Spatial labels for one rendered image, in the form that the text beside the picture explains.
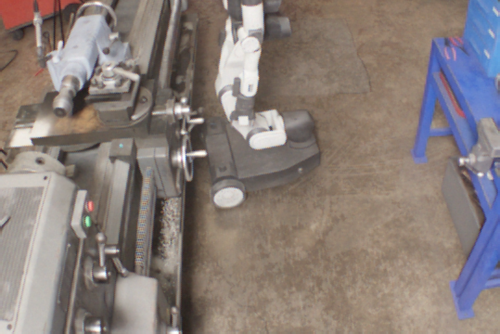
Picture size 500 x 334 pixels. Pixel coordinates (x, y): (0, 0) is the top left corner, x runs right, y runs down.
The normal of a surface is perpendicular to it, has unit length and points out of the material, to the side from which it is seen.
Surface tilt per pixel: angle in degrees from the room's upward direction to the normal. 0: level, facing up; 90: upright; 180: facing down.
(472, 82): 0
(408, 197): 0
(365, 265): 0
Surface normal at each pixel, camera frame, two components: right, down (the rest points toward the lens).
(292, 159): -0.07, -0.72
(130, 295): 0.48, -0.65
